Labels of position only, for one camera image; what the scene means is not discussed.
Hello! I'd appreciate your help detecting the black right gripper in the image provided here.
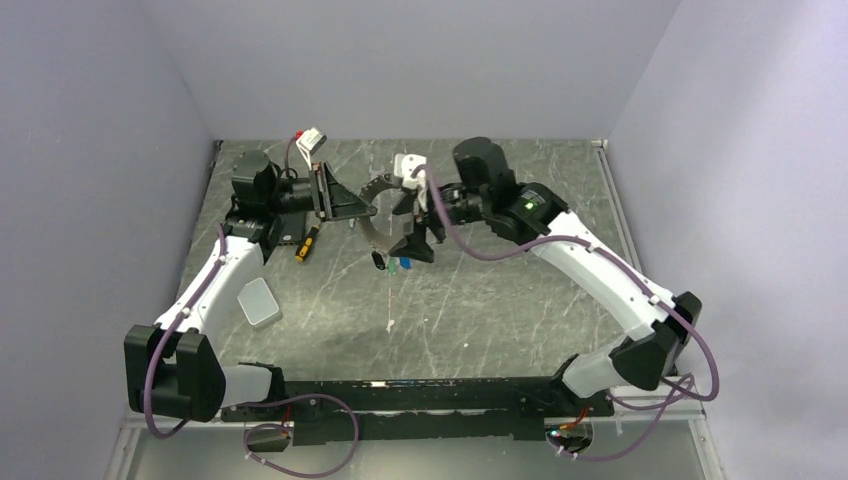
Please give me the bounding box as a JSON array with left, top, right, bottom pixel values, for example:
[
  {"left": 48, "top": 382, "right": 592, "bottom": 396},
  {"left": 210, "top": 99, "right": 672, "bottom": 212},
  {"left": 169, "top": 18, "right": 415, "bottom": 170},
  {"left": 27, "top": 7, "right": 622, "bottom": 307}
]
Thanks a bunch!
[{"left": 388, "top": 179, "right": 490, "bottom": 263}]

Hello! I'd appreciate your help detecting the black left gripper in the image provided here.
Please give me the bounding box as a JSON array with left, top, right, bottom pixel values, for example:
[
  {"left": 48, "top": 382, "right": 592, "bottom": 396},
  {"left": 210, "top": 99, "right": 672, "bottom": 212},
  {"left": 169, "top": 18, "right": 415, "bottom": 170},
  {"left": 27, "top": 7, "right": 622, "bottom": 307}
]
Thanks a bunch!
[{"left": 265, "top": 161, "right": 376, "bottom": 223}]

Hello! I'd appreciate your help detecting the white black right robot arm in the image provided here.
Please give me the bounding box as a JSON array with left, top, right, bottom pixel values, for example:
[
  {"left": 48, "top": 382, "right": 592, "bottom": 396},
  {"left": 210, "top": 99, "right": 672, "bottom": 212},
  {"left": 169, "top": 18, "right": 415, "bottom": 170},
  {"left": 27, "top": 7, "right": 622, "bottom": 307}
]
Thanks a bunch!
[{"left": 386, "top": 137, "right": 701, "bottom": 415}]

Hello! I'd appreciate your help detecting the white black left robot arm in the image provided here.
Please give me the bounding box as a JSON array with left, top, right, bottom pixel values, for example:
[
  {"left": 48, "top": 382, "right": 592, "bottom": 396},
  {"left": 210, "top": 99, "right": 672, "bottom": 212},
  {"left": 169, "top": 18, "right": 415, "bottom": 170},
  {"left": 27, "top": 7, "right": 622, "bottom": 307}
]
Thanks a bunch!
[{"left": 123, "top": 150, "right": 377, "bottom": 438}]

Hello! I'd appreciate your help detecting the black flat electronic box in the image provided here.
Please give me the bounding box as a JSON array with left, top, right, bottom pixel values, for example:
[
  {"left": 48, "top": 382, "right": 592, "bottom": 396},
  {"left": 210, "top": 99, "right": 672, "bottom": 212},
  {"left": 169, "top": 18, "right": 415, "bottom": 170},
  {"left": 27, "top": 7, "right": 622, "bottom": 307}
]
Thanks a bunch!
[{"left": 225, "top": 200, "right": 307, "bottom": 246}]

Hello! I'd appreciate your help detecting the white rectangular router box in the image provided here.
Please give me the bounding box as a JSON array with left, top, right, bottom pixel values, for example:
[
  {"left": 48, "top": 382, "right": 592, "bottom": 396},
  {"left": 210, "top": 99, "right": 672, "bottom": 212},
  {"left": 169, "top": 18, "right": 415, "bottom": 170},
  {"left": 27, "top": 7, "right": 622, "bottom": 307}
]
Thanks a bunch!
[{"left": 237, "top": 278, "right": 283, "bottom": 329}]

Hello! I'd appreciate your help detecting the yellow black handled screwdriver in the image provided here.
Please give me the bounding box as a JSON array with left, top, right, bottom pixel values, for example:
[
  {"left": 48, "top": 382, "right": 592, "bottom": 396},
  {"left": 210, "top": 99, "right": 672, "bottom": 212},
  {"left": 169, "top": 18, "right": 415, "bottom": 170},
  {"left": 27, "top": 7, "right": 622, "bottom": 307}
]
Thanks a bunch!
[{"left": 294, "top": 223, "right": 321, "bottom": 263}]

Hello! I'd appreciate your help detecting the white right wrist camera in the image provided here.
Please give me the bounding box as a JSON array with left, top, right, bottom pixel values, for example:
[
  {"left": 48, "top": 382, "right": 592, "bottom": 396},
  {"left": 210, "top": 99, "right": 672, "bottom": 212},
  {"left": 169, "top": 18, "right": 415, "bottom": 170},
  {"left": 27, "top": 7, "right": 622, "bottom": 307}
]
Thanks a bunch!
[{"left": 393, "top": 153, "right": 428, "bottom": 211}]

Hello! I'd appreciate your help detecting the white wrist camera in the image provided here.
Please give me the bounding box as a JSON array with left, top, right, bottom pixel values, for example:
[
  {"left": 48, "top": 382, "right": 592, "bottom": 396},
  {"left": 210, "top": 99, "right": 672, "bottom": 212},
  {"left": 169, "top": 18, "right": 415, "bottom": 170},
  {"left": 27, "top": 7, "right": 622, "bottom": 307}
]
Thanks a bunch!
[
  {"left": 393, "top": 153, "right": 428, "bottom": 211},
  {"left": 295, "top": 127, "right": 327, "bottom": 168}
]

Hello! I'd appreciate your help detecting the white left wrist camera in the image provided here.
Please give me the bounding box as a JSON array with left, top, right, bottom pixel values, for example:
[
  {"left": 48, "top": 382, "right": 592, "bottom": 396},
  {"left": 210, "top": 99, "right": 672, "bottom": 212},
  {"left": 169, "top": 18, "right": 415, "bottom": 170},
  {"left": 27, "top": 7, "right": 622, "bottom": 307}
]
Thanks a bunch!
[{"left": 295, "top": 127, "right": 327, "bottom": 168}]

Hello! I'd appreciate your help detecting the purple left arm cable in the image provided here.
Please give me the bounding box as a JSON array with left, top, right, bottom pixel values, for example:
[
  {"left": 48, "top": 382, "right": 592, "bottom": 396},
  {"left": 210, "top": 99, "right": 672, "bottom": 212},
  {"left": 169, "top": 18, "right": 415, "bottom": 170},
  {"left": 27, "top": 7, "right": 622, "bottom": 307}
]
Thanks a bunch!
[{"left": 142, "top": 135, "right": 360, "bottom": 480}]

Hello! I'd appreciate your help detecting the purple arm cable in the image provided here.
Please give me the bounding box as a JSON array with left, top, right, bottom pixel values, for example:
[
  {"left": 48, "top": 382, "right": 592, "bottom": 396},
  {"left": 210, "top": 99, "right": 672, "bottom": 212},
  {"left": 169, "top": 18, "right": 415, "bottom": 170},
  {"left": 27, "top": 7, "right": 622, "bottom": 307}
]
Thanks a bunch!
[
  {"left": 413, "top": 164, "right": 721, "bottom": 464},
  {"left": 142, "top": 135, "right": 360, "bottom": 480}
]

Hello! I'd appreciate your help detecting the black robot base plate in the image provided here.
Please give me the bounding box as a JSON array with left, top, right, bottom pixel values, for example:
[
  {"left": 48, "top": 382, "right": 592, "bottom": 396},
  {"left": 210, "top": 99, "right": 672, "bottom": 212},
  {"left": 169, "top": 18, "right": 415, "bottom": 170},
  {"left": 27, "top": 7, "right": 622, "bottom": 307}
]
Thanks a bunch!
[{"left": 221, "top": 376, "right": 614, "bottom": 446}]

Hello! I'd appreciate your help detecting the aluminium frame rail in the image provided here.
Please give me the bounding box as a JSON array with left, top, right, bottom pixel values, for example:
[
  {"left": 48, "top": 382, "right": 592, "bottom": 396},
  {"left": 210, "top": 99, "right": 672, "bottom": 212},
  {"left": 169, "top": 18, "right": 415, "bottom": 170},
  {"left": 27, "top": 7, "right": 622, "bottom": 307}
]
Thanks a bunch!
[{"left": 106, "top": 387, "right": 724, "bottom": 479}]

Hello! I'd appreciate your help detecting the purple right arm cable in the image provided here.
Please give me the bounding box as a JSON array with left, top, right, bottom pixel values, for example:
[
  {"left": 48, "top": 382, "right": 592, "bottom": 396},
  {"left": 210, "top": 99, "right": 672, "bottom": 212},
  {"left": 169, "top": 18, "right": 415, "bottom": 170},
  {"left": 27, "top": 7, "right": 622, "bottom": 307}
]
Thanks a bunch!
[{"left": 413, "top": 164, "right": 721, "bottom": 464}]

